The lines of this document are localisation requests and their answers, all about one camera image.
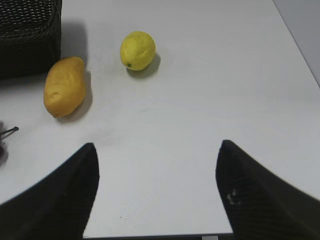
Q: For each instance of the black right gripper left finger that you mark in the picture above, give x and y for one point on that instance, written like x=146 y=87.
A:
x=59 y=206

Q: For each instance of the purple grape bunch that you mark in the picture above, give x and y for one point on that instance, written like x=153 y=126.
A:
x=5 y=133

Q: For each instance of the black wicker basket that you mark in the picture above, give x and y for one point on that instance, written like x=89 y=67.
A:
x=30 y=36

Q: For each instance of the orange yellow mango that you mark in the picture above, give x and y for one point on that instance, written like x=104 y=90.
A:
x=65 y=87

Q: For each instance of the yellow lemon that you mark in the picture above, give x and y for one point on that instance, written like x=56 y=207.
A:
x=137 y=50

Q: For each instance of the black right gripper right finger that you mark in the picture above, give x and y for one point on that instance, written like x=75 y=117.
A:
x=259 y=205

